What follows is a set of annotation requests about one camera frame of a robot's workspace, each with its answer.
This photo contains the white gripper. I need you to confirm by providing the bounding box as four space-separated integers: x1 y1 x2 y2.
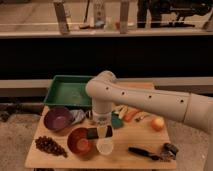
87 113 113 139

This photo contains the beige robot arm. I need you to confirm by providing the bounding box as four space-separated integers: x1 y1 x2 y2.
85 71 213 171

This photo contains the white paper cup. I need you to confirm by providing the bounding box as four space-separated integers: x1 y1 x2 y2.
96 138 114 155

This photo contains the teal green object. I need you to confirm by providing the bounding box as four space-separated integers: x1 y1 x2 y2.
111 114 123 129

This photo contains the orange bowl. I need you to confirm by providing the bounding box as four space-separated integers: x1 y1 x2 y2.
67 127 93 156

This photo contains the grey crumpled cloth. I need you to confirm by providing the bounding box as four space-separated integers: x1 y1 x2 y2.
71 109 86 125

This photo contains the orange carrot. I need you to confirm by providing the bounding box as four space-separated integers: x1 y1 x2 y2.
123 109 139 122

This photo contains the wooden table board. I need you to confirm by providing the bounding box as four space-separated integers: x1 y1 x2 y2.
24 81 178 170

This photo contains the purple bowl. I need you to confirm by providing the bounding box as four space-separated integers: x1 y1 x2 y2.
44 106 73 131

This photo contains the green plastic tray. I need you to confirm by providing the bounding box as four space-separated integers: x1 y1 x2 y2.
44 75 92 109

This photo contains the bunch of dark grapes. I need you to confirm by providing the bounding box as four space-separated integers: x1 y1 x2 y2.
35 136 68 158

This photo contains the orange apple fruit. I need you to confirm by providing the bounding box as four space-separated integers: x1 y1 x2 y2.
151 117 165 131

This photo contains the dark small toy object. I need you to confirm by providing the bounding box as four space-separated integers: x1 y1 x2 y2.
161 143 179 161

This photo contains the black handled brush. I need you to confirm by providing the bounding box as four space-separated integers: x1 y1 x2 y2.
128 147 160 161

